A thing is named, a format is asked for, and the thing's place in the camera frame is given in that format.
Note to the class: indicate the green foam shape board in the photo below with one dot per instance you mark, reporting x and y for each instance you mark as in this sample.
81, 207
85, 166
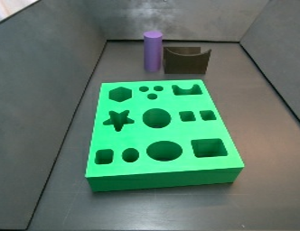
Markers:
160, 137

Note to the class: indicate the dark curved cradle stand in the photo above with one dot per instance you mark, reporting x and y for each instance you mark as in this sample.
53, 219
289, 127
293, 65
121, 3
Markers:
185, 60

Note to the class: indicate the purple cylinder peg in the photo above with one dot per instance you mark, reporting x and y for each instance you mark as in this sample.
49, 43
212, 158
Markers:
152, 50

